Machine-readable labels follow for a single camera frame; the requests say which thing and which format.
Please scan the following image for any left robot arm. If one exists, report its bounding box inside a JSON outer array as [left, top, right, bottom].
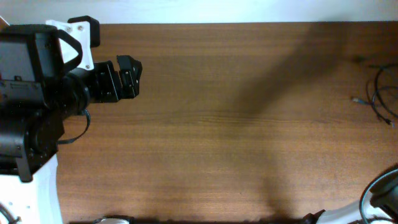
[[1, 19, 142, 223]]

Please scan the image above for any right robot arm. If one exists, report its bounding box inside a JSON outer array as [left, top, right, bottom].
[[298, 165, 397, 224]]

